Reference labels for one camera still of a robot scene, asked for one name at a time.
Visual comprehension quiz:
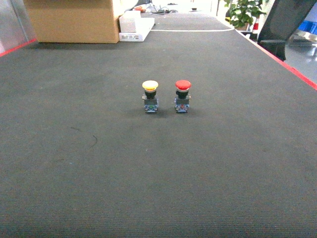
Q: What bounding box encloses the black office chair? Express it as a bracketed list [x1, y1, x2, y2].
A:
[258, 0, 316, 61]

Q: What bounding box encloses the green potted plant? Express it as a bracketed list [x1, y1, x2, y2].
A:
[224, 0, 266, 29]

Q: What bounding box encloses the small white box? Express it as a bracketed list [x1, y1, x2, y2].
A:
[119, 10, 141, 33]

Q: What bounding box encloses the red mushroom push button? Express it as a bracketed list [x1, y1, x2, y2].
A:
[174, 80, 192, 113]

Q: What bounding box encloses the flat white box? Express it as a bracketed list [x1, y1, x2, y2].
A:
[119, 18, 155, 42]

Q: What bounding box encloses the large open cardboard box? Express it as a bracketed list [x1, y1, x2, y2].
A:
[24, 0, 124, 44]

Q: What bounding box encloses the yellow mushroom push button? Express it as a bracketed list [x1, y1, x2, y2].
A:
[142, 80, 159, 113]

